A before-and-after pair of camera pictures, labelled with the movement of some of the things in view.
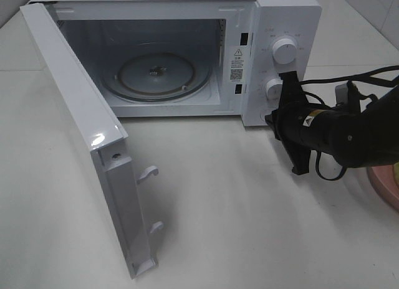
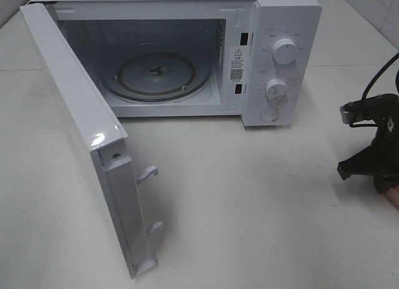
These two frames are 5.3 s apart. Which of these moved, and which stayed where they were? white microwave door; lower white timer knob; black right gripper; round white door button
Moved: black right gripper
Stayed: lower white timer knob; white microwave door; round white door button
